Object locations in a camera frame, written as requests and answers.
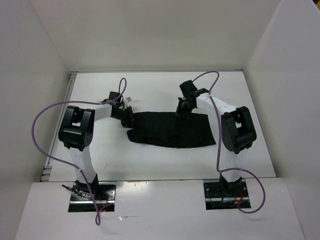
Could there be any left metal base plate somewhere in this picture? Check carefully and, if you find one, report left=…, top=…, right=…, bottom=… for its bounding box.
left=68, top=181, right=116, bottom=213

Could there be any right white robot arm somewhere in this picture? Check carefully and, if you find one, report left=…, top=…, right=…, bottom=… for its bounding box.
left=176, top=80, right=257, bottom=197

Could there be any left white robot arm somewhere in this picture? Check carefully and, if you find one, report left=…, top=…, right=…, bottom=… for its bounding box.
left=58, top=91, right=134, bottom=200

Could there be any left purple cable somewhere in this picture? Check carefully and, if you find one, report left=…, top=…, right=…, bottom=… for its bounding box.
left=32, top=77, right=127, bottom=226

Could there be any metal base plate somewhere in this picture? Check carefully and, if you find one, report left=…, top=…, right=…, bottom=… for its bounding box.
left=68, top=181, right=116, bottom=213
left=203, top=180, right=251, bottom=210

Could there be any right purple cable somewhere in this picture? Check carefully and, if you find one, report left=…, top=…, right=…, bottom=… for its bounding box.
left=192, top=71, right=266, bottom=214

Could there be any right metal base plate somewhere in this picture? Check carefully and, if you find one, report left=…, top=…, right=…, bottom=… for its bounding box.
left=203, top=180, right=251, bottom=210

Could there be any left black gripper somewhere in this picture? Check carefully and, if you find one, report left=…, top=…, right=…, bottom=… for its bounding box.
left=112, top=105, right=141, bottom=129

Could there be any black skirt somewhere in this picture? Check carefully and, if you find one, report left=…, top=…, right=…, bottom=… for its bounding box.
left=127, top=111, right=216, bottom=149

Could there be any purple cable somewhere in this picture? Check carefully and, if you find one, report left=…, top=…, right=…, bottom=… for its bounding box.
left=32, top=77, right=127, bottom=226
left=192, top=71, right=266, bottom=214

